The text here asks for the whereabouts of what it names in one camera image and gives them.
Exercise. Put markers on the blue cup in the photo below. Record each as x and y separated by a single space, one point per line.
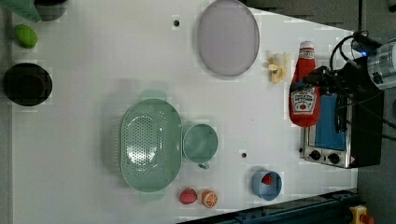
266 192

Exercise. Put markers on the strawberry inside blue cup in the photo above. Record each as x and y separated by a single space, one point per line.
267 179

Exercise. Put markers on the yellow red emergency button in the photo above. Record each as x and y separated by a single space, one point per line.
360 216

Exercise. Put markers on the blue aluminium frame rail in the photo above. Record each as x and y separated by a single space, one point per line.
329 208

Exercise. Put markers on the red plush ketchup bottle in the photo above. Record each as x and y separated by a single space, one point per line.
304 102

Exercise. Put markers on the dark grey cup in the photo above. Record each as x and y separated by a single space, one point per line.
51 10

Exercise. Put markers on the green cloth corner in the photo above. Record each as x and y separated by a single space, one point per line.
23 8

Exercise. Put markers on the toy orange half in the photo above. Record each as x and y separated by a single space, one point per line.
209 198

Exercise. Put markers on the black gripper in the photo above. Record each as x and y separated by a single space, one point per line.
351 79

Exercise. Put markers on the grey round plate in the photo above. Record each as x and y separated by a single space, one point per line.
228 38

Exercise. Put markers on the red toy strawberry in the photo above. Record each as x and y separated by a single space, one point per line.
188 196

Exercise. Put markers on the green toy lime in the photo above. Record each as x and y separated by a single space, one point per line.
26 36

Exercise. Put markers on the toaster oven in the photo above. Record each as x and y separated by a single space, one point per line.
348 133

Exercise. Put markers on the peeled toy banana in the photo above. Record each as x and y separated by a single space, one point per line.
278 66

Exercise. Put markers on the black bowl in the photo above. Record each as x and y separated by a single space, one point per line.
27 84

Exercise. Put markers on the green mug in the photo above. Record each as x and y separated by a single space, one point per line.
200 144

